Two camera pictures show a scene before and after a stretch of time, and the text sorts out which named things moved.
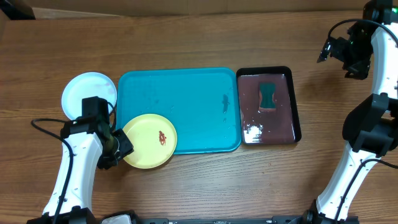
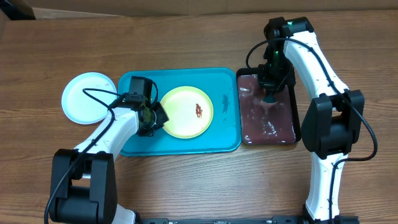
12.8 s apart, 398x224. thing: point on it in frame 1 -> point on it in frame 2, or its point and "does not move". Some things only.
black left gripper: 125,147 -> 162,117
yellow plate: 153,139 -> 189,110
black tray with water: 268,108 does not move
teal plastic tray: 203,104 does not move
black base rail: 314,218 does not move
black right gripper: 361,71 -> 268,83
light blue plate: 84,85 does not move
